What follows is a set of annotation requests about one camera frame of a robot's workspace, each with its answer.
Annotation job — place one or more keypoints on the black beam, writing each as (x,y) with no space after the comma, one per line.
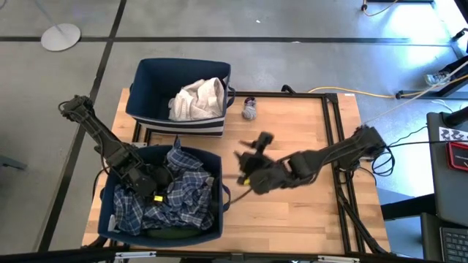
(406,206)

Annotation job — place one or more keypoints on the black metal stand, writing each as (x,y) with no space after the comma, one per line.
(460,36)

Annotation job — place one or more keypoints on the navy striped fabric bin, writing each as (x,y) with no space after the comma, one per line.
(153,84)
(164,242)

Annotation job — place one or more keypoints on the blue plaid shirt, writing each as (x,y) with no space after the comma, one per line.
(190,190)

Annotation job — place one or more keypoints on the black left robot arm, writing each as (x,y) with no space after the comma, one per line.
(98,135)

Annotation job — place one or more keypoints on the grey floor object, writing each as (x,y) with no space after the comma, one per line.
(12,163)

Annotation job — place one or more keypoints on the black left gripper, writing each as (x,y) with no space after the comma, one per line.
(144,182)

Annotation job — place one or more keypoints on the white patterned shirt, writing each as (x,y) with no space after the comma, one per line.
(199,100)

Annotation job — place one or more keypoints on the white sneaker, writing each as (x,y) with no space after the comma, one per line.
(437,78)

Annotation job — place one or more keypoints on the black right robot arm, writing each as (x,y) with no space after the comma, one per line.
(336,151)

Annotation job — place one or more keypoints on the dark grey desk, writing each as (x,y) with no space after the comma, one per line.
(444,193)

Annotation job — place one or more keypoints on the dark green garment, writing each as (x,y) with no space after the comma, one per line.
(172,233)

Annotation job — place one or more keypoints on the grey rolled sock pair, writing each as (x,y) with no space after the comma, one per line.
(249,109)

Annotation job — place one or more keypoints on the round white stand base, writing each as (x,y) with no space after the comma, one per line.
(60,36)

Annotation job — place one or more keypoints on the white black marker tag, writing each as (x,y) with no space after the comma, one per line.
(453,134)

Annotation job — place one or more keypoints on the black aluminium table frame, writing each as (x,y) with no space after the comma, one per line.
(292,94)

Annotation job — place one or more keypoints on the black keyboard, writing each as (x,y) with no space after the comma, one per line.
(455,244)

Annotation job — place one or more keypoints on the red black device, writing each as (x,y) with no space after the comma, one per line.
(459,156)

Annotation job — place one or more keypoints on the black aluminium rail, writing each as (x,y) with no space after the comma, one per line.
(44,255)

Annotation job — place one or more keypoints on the silver metal bracket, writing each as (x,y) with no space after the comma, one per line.
(134,255)
(338,259)

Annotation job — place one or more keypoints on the black desk leg frame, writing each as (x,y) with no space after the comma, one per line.
(431,93)

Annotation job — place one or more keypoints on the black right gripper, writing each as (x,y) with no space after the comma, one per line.
(265,175)

